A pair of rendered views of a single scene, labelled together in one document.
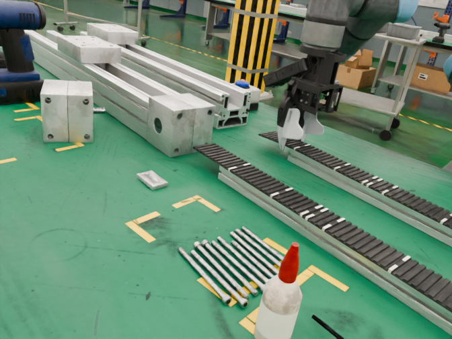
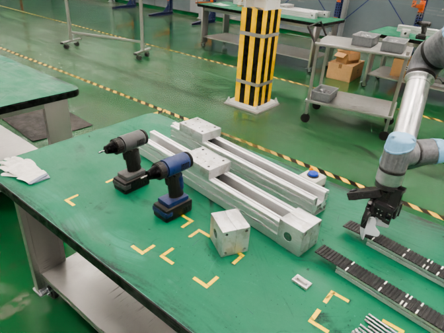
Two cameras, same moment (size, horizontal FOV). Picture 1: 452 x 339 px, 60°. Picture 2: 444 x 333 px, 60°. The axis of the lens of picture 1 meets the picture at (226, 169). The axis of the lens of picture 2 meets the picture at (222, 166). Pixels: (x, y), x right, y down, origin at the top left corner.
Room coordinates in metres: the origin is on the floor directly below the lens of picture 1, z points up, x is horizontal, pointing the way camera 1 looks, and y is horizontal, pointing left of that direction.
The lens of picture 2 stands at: (-0.21, 0.39, 1.58)
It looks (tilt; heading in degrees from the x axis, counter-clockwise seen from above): 29 degrees down; 358
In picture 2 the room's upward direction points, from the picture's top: 4 degrees clockwise
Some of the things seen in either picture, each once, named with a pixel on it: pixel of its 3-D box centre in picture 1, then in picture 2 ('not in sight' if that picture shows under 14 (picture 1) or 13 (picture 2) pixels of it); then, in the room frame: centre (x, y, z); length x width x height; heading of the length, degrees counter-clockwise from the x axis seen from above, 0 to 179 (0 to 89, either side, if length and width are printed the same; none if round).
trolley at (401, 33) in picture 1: (355, 70); (352, 78); (3.84, -1.07, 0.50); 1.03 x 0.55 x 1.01; 63
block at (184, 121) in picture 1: (185, 123); (300, 229); (0.76, 0.10, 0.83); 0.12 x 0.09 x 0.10; 134
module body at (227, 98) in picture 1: (148, 69); (238, 162); (1.21, 0.28, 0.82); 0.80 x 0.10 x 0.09; 44
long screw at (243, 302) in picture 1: (216, 276); not in sight; (0.37, -0.01, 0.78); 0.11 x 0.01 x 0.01; 41
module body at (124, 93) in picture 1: (89, 72); (205, 176); (1.08, 0.42, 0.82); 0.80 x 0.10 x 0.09; 44
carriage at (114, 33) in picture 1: (111, 38); (199, 131); (1.39, 0.45, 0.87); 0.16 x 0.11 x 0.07; 44
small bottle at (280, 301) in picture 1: (282, 294); not in sight; (0.29, -0.07, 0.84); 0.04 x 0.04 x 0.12
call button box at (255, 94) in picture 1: (237, 96); (310, 182); (1.09, 0.00, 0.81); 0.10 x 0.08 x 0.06; 134
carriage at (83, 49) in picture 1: (88, 54); (205, 165); (1.08, 0.42, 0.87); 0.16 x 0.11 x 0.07; 44
